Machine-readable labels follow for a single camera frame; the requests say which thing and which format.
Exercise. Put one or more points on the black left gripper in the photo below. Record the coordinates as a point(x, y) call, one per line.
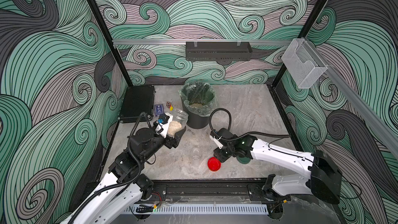
point(168, 141)

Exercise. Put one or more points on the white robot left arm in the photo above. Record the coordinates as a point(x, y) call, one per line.
point(125, 184)

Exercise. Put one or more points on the black trash bin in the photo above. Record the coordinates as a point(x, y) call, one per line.
point(195, 121)

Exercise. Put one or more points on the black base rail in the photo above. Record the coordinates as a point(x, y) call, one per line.
point(245, 189)

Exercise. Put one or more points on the white slotted cable duct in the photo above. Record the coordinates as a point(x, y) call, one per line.
point(211, 209)

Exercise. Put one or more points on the aluminium wall rail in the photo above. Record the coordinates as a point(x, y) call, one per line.
point(352, 82)
point(146, 41)

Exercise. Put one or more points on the red yellow toy car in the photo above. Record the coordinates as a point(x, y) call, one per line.
point(169, 106)

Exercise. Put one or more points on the blue card box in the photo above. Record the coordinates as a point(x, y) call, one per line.
point(159, 109)

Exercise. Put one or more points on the red jar lid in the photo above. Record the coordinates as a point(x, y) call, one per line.
point(214, 164)

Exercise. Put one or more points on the clear acrylic wall holder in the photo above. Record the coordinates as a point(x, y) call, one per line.
point(304, 62)

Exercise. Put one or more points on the black hard case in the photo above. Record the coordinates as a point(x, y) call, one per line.
point(137, 99)

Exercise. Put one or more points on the clear plastic bin liner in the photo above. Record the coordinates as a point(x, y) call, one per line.
point(199, 98)

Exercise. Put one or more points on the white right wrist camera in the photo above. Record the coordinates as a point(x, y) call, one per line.
point(224, 133)

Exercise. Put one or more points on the aluminium right wall rail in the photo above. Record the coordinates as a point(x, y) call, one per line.
point(352, 82)

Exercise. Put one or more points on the green jar lid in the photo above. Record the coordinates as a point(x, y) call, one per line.
point(243, 160)

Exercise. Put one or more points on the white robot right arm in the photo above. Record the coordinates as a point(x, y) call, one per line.
point(314, 173)

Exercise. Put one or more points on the green-lidded oatmeal jar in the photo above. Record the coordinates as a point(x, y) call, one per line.
point(178, 122)

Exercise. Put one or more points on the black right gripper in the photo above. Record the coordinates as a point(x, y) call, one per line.
point(218, 154)

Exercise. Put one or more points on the black wall-mounted tray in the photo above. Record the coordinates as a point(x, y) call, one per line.
point(219, 52)

